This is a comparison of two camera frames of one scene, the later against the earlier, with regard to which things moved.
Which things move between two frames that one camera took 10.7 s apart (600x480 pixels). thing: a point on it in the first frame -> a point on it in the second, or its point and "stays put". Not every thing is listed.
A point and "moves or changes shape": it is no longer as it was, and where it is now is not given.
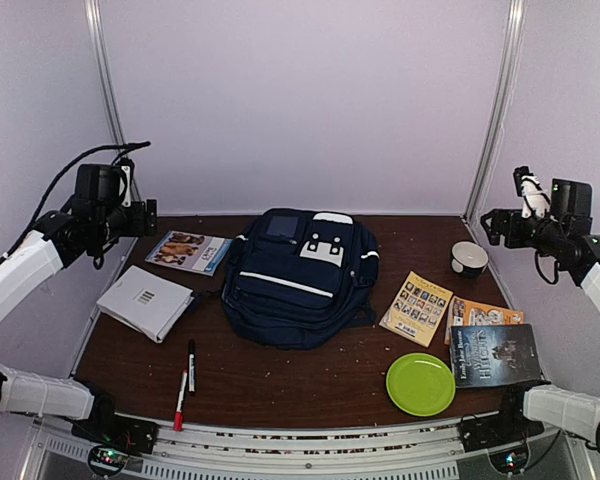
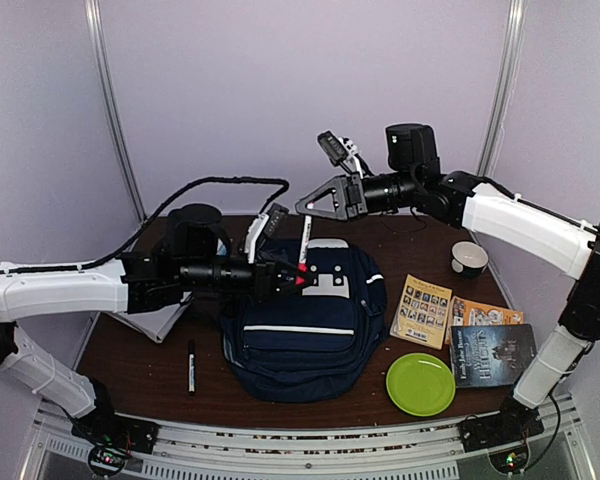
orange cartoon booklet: [463, 313] stays put
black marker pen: [191, 368] stays put
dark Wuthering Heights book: [490, 355] stays put
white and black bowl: [468, 259] stays put
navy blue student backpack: [297, 278] moves or changes shape
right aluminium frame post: [502, 105] stays put
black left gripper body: [143, 222] -> [262, 281]
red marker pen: [178, 417] -> [302, 266]
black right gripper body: [514, 237] -> [356, 199]
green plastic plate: [420, 384] stays put
